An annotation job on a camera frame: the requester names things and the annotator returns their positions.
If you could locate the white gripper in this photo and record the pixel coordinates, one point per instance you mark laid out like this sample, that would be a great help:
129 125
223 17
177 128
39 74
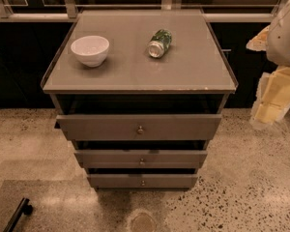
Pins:
285 41

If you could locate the grey bottom drawer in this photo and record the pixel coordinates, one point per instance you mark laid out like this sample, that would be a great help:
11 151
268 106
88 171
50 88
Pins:
142 181

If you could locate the grey drawer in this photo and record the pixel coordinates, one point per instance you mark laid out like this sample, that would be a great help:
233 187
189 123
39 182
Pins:
142 181
140 158
139 127

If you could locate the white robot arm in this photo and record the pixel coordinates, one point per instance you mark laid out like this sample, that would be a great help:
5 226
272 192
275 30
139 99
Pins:
278 40

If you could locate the grey drawer cabinet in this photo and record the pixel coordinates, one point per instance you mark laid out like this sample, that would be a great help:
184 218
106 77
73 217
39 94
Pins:
192 77

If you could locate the grey middle drawer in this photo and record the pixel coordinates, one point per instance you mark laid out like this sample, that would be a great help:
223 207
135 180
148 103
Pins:
140 158

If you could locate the grey top drawer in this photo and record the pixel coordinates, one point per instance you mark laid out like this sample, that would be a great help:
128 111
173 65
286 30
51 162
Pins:
139 127

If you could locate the green soda can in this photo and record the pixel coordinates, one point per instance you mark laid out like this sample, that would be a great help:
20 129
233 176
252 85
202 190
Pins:
159 43

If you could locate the white ceramic bowl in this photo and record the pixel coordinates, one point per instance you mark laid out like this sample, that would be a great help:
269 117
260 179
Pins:
90 50

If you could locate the metal railing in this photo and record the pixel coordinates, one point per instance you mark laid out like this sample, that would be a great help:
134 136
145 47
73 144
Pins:
145 4

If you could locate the black bar on floor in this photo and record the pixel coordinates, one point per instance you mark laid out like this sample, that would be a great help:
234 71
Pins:
23 208

